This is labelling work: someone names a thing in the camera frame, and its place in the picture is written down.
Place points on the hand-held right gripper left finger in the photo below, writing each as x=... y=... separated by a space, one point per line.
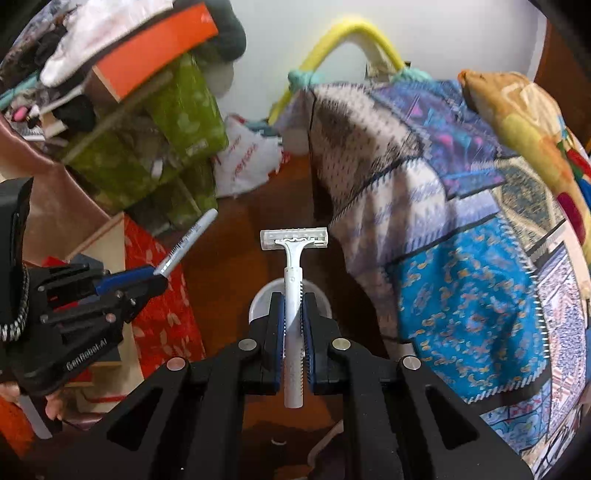
x=277 y=341

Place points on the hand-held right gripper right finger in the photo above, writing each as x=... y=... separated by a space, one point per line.
x=310 y=341

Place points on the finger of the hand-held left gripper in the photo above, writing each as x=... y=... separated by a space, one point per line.
x=122 y=281
x=138 y=293

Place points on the white round bin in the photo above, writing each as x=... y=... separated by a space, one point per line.
x=318 y=300

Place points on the white disposable razor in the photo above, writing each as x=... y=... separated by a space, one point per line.
x=293 y=277

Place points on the white pen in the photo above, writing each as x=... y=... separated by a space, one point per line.
x=187 y=242

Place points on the person's left hand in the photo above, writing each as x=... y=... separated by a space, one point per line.
x=57 y=408

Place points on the red leaf-print box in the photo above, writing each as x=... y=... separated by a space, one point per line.
x=159 y=300

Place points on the light wooden shelf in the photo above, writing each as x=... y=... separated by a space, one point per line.
x=101 y=244

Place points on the orange cloth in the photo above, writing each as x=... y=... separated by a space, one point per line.
x=14 y=429

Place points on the brown cover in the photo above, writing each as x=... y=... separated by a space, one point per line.
x=51 y=198

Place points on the wooden stick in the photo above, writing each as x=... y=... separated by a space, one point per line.
x=115 y=117

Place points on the white plastic bag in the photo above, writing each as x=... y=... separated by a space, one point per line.
x=244 y=157

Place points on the blue patchwork quilt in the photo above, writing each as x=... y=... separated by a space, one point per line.
x=461 y=258

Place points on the orange box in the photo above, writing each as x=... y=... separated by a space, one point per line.
x=152 y=50

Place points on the white cloth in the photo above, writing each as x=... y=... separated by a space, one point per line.
x=97 y=41

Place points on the teal cloth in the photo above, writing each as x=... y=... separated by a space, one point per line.
x=302 y=78

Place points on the dark green cushion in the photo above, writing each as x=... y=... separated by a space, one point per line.
x=228 y=32

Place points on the yellow foam tube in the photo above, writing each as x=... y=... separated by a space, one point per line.
x=351 y=41

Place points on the colourful fleece blanket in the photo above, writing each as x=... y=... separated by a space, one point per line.
x=531 y=124

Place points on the wooden door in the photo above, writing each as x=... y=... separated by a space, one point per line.
x=551 y=60

